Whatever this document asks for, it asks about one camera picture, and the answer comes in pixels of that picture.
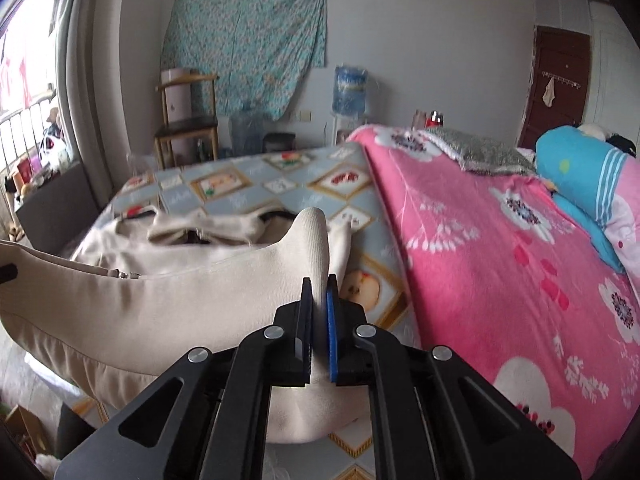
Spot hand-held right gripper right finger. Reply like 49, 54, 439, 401
325, 274, 583, 480

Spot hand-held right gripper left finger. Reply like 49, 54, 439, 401
54, 276, 313, 480

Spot cream jacket with black trim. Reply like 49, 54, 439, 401
0, 207, 373, 445

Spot dark grey cabinet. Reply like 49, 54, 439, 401
15, 160, 101, 256

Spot metal window railing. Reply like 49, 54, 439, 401
0, 87, 58, 231

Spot pink floral blanket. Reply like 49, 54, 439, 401
347, 125, 640, 480

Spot bed with fruit print sheet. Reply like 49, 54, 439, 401
70, 141, 423, 480

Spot brown cardboard box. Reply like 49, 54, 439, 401
2, 405, 51, 458

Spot black rice cooker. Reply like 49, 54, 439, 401
263, 132, 297, 153

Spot empty blue water jug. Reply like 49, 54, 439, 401
229, 112, 271, 156

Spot wooden chair with dark seat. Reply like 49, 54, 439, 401
154, 72, 221, 170

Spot grey curtain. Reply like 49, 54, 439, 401
52, 0, 131, 166

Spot grey glitter pillow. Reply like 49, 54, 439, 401
425, 127, 538, 175

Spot water dispenser with blue bottle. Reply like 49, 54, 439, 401
331, 65, 371, 143

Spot pink cylindrical bin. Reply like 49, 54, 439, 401
161, 67, 193, 126

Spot blue striped pillow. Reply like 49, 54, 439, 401
535, 125, 640, 273

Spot brown door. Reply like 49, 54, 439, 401
517, 25, 592, 150

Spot teal floral wall cloth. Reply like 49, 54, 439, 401
160, 0, 328, 121

